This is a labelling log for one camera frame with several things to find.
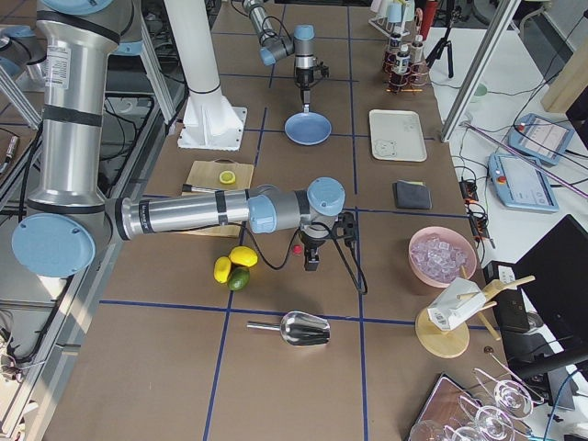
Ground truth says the cream bear tray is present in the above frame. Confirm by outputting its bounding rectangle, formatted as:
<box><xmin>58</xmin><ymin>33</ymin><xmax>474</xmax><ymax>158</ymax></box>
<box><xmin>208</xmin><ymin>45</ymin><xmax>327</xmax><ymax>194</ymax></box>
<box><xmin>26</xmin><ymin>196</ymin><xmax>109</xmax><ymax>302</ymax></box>
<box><xmin>368</xmin><ymin>109</ymin><xmax>427</xmax><ymax>163</ymax></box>

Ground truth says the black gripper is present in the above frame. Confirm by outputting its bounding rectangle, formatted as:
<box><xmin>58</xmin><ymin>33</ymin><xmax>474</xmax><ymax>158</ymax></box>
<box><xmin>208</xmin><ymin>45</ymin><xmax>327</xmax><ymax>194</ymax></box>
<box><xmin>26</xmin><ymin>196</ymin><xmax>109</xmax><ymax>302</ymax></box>
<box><xmin>299</xmin><ymin>226</ymin><xmax>330</xmax><ymax>271</ymax></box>
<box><xmin>294</xmin><ymin>66</ymin><xmax>330</xmax><ymax>113</ymax></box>

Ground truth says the green lime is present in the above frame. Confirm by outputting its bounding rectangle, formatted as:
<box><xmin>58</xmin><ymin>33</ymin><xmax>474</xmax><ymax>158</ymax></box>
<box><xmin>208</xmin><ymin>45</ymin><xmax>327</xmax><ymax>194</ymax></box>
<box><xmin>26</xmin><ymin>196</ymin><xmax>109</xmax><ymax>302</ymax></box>
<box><xmin>227</xmin><ymin>266</ymin><xmax>250</xmax><ymax>291</ymax></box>

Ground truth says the half lemon slice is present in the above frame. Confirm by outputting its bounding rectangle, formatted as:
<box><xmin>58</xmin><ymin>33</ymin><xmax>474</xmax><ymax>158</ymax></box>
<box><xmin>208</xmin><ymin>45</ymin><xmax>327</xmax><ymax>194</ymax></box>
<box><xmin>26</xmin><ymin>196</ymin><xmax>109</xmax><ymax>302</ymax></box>
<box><xmin>219</xmin><ymin>170</ymin><xmax>236</xmax><ymax>186</ymax></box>

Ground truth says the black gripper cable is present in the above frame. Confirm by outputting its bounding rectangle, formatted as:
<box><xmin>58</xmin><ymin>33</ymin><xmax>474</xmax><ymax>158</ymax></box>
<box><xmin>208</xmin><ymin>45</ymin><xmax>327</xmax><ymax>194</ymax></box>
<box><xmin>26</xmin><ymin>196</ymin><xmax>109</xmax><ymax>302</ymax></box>
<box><xmin>250</xmin><ymin>209</ymin><xmax>369</xmax><ymax>295</ymax></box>

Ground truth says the wooden cutting board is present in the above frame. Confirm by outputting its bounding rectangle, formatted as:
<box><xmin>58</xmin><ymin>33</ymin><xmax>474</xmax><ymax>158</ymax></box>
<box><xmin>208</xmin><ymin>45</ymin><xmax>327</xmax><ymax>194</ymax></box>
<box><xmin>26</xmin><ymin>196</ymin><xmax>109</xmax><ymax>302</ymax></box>
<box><xmin>181</xmin><ymin>160</ymin><xmax>255</xmax><ymax>239</ymax></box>

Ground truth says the aluminium frame post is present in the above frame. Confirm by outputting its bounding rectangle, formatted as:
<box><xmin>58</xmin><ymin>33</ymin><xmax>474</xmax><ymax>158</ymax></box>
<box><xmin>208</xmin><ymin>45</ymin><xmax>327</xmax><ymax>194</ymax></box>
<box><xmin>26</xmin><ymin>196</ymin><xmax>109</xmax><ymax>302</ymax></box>
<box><xmin>440</xmin><ymin>0</ymin><xmax>521</xmax><ymax>142</ymax></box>

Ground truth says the blue plate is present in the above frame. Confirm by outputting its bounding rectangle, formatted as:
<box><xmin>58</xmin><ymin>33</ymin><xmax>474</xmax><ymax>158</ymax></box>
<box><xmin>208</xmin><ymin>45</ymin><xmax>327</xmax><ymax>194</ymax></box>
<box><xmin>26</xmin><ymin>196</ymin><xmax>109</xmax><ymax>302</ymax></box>
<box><xmin>284</xmin><ymin>112</ymin><xmax>332</xmax><ymax>146</ymax></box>

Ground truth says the dark drink bottle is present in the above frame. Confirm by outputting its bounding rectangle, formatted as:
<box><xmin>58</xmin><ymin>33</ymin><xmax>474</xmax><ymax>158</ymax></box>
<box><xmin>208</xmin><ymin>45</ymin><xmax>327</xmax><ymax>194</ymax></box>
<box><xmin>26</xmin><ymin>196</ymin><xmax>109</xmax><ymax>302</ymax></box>
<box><xmin>393</xmin><ymin>44</ymin><xmax>410</xmax><ymax>75</ymax></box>
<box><xmin>387</xmin><ymin>31</ymin><xmax>402</xmax><ymax>64</ymax></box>

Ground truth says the yellow lemon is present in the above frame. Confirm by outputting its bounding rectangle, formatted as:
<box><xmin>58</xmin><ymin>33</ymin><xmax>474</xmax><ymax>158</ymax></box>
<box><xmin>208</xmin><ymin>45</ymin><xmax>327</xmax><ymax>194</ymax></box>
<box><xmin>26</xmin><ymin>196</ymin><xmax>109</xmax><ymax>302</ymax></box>
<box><xmin>229</xmin><ymin>245</ymin><xmax>258</xmax><ymax>267</ymax></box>
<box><xmin>213</xmin><ymin>256</ymin><xmax>232</xmax><ymax>284</ymax></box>

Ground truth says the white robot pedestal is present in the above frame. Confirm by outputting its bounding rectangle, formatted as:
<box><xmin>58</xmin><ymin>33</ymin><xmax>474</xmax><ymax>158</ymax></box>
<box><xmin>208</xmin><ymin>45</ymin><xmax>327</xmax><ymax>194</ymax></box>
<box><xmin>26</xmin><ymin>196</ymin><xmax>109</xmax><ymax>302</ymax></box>
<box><xmin>164</xmin><ymin>0</ymin><xmax>247</xmax><ymax>152</ymax></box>

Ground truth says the black monitor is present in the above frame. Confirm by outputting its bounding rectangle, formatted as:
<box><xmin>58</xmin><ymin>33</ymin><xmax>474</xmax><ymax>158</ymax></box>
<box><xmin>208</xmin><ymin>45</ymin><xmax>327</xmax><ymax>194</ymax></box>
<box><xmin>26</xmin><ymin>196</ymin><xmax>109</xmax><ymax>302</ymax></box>
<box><xmin>514</xmin><ymin>214</ymin><xmax>587</xmax><ymax>379</ymax></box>

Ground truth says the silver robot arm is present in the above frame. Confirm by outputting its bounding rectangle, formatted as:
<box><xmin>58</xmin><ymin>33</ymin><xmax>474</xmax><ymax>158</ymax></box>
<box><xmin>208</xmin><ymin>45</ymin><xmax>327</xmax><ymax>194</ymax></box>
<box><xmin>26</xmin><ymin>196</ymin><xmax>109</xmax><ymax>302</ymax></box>
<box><xmin>242</xmin><ymin>0</ymin><xmax>330</xmax><ymax>113</ymax></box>
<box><xmin>11</xmin><ymin>1</ymin><xmax>345</xmax><ymax>278</ymax></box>

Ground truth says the metal scoop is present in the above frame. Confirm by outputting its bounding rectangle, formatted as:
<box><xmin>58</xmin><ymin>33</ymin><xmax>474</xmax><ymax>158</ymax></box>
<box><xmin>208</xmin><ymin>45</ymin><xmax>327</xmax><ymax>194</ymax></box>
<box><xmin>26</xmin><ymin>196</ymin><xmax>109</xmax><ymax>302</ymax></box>
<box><xmin>247</xmin><ymin>311</ymin><xmax>331</xmax><ymax>346</ymax></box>

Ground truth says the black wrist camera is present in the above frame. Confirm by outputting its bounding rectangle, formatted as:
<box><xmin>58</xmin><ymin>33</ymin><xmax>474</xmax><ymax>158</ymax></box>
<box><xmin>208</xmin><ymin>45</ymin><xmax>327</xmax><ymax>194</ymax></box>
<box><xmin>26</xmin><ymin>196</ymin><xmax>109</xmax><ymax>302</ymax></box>
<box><xmin>334</xmin><ymin>211</ymin><xmax>357</xmax><ymax>249</ymax></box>

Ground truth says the grey folded cloth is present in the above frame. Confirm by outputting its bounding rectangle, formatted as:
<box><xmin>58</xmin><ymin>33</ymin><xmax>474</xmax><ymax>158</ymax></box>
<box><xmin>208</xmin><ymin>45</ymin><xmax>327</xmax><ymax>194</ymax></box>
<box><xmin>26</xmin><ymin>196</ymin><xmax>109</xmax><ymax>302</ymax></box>
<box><xmin>392</xmin><ymin>181</ymin><xmax>432</xmax><ymax>209</ymax></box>

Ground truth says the black tripod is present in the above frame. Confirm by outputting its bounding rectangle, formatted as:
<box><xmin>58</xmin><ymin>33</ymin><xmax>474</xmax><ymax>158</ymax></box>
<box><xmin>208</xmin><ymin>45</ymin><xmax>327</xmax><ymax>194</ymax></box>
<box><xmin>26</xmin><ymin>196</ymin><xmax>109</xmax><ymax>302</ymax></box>
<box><xmin>425</xmin><ymin>0</ymin><xmax>461</xmax><ymax>79</ymax></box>

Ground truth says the blue teach pendant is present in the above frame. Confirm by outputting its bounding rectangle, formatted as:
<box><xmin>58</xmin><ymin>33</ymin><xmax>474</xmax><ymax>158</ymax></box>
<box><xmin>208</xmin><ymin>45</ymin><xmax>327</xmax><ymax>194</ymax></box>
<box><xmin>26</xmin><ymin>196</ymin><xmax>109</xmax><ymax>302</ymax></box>
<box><xmin>508</xmin><ymin>113</ymin><xmax>573</xmax><ymax>165</ymax></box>
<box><xmin>488</xmin><ymin>153</ymin><xmax>560</xmax><ymax>213</ymax></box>

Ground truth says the wine glass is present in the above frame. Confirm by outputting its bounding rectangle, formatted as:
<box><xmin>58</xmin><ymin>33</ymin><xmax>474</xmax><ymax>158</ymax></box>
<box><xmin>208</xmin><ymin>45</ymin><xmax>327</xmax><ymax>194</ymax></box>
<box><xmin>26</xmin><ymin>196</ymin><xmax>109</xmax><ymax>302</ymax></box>
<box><xmin>458</xmin><ymin>395</ymin><xmax>515</xmax><ymax>441</ymax></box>
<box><xmin>472</xmin><ymin>367</ymin><xmax>545</xmax><ymax>421</ymax></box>

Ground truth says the pink bowl of ice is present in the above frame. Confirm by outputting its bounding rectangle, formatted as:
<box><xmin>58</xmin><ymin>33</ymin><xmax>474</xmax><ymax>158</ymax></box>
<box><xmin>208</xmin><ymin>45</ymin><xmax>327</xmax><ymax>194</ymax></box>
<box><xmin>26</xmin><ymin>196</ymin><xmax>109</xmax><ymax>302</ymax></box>
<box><xmin>408</xmin><ymin>226</ymin><xmax>478</xmax><ymax>288</ymax></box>

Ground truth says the copper wire bottle rack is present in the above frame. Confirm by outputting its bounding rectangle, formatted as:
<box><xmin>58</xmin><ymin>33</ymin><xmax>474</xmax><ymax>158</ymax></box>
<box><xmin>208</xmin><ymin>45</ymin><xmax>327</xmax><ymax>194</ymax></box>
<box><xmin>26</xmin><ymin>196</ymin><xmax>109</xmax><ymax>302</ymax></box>
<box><xmin>382</xmin><ymin>47</ymin><xmax>430</xmax><ymax>94</ymax></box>

